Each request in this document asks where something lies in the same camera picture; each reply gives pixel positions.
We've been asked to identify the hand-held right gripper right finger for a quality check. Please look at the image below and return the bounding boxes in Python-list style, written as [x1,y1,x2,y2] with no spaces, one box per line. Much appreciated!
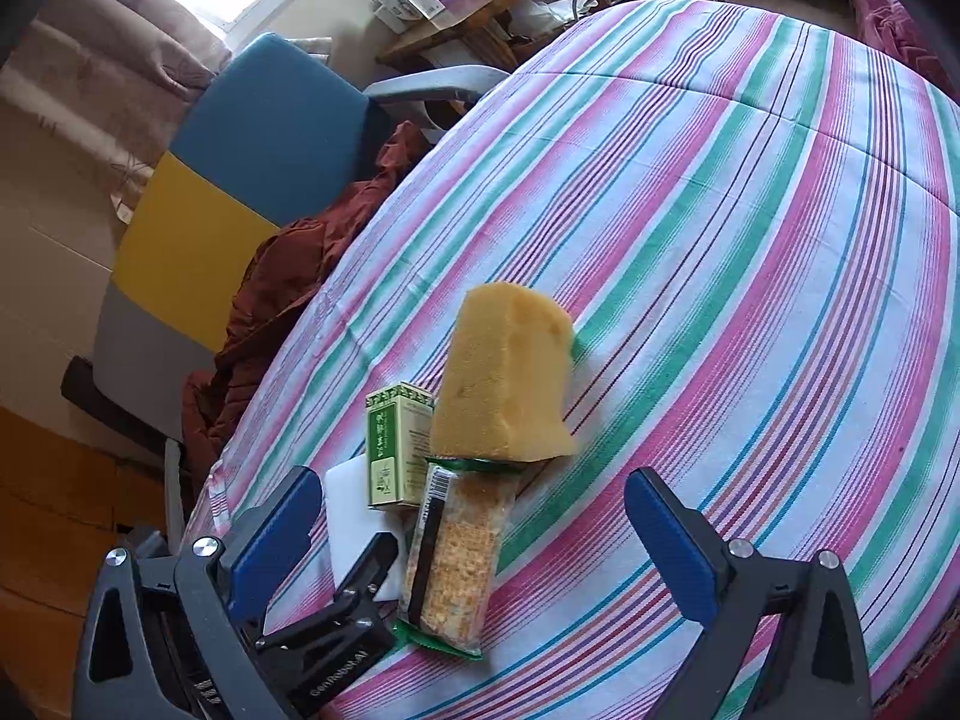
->
[622,466,876,720]

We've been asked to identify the green cracker packet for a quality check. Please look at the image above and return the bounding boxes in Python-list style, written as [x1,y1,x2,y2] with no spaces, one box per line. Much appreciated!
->
[391,454,526,662]

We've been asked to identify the wooden wardrobe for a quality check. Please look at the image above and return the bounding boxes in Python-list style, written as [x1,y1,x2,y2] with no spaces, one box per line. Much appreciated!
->
[0,403,170,698]

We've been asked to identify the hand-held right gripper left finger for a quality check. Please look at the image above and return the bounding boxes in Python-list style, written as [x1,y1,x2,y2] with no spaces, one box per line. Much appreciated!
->
[71,465,325,720]

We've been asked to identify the red-brown quilted cloth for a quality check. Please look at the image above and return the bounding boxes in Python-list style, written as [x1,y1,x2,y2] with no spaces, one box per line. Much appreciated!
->
[182,120,432,481]

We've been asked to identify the beige curtain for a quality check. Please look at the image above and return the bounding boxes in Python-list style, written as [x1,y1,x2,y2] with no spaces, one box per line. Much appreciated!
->
[0,0,235,218]

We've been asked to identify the yellow sponge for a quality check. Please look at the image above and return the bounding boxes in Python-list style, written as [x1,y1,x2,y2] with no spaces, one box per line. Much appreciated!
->
[429,283,580,462]

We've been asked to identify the wooden side desk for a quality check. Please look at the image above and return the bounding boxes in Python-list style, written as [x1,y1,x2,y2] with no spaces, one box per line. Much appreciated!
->
[375,0,593,72]

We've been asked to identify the white foam block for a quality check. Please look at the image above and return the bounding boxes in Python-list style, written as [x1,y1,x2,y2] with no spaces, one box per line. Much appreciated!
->
[324,457,410,602]

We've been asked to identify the maroon patterned cloth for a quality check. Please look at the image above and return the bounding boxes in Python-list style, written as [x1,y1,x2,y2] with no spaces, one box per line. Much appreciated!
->
[851,0,960,102]

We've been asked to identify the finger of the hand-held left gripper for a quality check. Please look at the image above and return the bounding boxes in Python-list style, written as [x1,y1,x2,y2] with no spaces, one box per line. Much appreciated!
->
[330,531,400,620]

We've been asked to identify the green carton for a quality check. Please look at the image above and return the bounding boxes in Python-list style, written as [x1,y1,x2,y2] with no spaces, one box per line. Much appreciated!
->
[365,382,436,511]

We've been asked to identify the black rolled mat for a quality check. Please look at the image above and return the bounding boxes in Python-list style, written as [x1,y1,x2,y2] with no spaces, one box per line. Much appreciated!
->
[60,355,170,460]

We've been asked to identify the grey yellow blue chair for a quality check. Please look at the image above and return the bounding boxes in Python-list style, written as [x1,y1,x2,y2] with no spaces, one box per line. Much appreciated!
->
[90,31,511,533]

